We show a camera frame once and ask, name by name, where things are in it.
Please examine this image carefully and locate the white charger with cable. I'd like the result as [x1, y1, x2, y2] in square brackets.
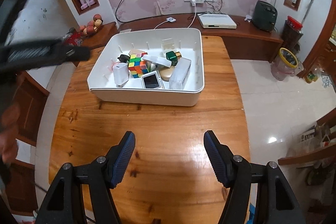
[154, 0, 197, 30]

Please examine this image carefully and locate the bowl of peaches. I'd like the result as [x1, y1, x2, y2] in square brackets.
[79, 14, 103, 36]

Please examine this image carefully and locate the gold oval compact case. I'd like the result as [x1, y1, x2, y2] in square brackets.
[159, 66, 175, 81]

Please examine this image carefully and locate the wooden tv cabinet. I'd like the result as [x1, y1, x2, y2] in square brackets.
[72, 13, 284, 67]

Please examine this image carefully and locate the white set-top box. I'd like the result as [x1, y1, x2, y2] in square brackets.
[198, 14, 237, 29]

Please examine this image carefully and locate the white handheld electronic device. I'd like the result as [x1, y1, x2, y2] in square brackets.
[141, 71, 165, 89]

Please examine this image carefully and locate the bin with yellow rim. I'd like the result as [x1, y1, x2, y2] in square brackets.
[270, 48, 303, 81]

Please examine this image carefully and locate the black wall charger plug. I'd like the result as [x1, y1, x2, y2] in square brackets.
[117, 54, 130, 64]

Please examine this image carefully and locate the dark jar red lid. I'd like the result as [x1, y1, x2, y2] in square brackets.
[281, 16, 303, 51]

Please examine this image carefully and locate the white power bank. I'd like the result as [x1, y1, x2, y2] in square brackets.
[113, 63, 129, 86]

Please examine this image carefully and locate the green perfume bottle gold cap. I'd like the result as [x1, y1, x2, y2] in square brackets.
[166, 51, 182, 67]

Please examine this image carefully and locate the colourful rubik's cube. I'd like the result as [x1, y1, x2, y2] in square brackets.
[128, 52, 149, 79]

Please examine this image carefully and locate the clear small plastic bag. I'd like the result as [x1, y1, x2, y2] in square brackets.
[161, 38, 176, 53]

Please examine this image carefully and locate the white rabbit shaped gadget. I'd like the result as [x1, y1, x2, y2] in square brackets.
[142, 55, 171, 68]

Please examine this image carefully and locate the white plastic storage bin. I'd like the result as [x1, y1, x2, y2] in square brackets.
[87, 28, 205, 106]

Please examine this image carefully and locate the translucent plastic swab box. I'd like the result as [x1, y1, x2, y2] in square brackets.
[169, 57, 191, 90]

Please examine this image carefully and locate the pink round comb mirror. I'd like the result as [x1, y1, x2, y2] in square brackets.
[112, 61, 120, 71]

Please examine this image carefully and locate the person's left hand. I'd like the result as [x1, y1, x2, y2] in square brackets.
[1, 103, 20, 164]

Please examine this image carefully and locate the dark green toaster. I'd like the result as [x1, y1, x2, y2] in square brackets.
[252, 0, 277, 32]

